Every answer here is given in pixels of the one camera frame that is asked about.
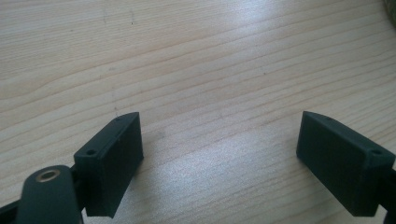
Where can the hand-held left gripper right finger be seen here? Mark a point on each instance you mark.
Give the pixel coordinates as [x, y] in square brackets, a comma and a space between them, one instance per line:
[342, 165]

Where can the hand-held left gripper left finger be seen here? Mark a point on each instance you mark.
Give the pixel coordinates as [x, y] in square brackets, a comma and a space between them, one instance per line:
[109, 168]

